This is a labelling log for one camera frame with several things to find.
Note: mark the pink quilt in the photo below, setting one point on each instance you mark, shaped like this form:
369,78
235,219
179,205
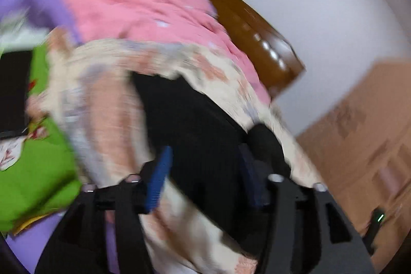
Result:
144,10

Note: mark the light wooden wardrobe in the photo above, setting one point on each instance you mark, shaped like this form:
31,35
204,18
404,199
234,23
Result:
369,120

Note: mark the green printed cloth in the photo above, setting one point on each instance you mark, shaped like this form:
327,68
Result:
38,171

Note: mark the black pants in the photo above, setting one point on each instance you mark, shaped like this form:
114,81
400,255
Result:
199,139

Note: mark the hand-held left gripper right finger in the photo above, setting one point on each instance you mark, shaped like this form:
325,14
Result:
253,177

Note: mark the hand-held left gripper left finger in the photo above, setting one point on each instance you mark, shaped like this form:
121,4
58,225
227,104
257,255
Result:
157,181

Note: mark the floral bed sheet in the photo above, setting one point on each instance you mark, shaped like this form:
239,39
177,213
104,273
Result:
106,107

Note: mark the black bag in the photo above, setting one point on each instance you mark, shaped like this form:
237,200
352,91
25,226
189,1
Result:
14,91

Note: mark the purple mat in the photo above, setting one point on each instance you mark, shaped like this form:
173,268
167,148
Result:
25,248

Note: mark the wooden headboard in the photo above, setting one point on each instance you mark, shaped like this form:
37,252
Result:
257,36

